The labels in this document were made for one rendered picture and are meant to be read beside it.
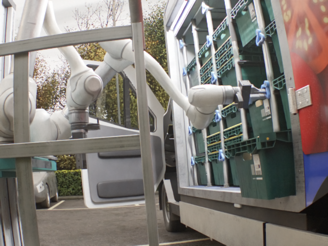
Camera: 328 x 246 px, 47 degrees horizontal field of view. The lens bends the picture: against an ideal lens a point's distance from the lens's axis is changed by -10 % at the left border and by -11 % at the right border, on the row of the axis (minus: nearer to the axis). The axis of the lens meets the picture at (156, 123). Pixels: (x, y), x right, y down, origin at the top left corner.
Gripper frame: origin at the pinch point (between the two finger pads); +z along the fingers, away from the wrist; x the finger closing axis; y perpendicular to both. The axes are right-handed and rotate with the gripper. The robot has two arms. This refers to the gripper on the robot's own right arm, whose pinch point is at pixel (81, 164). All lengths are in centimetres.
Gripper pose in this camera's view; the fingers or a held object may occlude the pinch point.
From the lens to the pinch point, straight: 175.2
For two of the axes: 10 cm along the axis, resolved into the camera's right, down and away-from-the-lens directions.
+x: 0.3, -1.2, -9.9
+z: 0.8, 9.9, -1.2
